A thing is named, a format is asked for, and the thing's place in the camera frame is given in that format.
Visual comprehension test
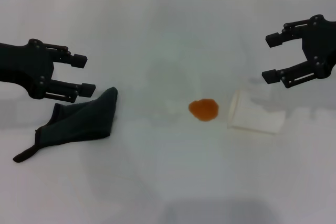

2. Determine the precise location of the white paper cup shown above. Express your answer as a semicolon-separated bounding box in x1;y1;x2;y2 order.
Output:
227;89;286;135

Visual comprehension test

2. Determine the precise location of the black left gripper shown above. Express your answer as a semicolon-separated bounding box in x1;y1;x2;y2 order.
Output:
0;39;96;103

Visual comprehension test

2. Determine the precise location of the orange-brown liquid stain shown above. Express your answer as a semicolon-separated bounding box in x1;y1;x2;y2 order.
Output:
188;99;219;123

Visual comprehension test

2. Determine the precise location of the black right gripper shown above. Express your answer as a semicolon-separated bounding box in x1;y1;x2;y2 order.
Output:
261;14;336;89

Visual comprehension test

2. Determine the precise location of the dark blue rag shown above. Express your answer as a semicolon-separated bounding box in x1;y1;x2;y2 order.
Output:
13;87;119;164

